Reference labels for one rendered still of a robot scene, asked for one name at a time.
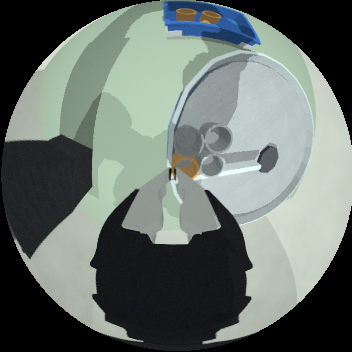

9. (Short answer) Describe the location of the bronze bushing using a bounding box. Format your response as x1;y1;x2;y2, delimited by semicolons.
176;8;196;21
199;11;221;25
171;152;199;179

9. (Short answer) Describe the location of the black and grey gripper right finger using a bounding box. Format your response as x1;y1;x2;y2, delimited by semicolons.
174;167;253;271

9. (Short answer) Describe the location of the blue rectangular crate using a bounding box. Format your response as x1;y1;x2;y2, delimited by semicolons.
163;1;261;50

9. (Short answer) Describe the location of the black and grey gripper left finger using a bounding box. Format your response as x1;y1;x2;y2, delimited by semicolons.
90;167;172;269

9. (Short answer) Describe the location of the grey metal sleeve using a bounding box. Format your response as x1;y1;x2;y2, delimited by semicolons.
173;125;205;158
199;122;233;154
195;146;225;178

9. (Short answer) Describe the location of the grey round turntable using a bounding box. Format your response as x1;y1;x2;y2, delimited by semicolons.
166;50;314;225

